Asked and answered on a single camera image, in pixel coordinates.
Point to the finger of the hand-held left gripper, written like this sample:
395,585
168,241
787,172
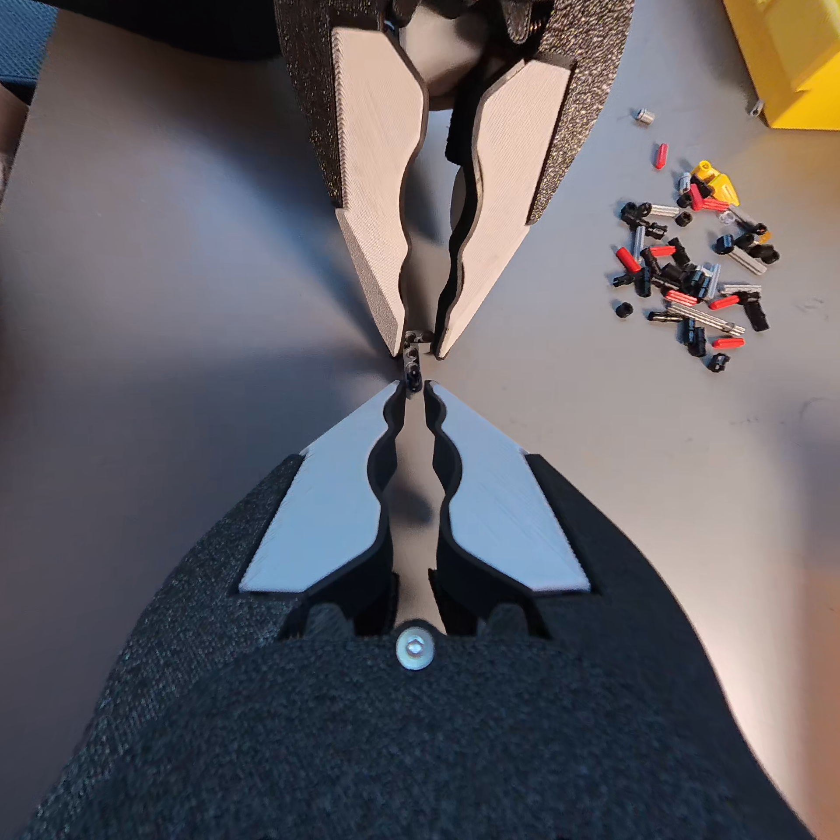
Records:
512,184
377,164

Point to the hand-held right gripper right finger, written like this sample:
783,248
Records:
512,518

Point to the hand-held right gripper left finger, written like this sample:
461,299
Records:
321,518

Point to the small black pin piece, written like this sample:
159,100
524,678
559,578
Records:
415,380

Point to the dark grey holed beam piece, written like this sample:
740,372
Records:
415,344

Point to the pile of small building pieces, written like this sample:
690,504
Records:
689,275

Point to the grey desk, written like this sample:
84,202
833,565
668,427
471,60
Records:
164,328

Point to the small silver bush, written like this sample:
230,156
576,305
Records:
644,116

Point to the single red pin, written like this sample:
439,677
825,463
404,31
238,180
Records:
661,156

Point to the small metal piece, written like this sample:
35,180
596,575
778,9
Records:
756,109

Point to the yellow plastic storage bin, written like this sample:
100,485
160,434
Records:
787,52

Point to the black chair armrest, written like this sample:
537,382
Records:
164,26

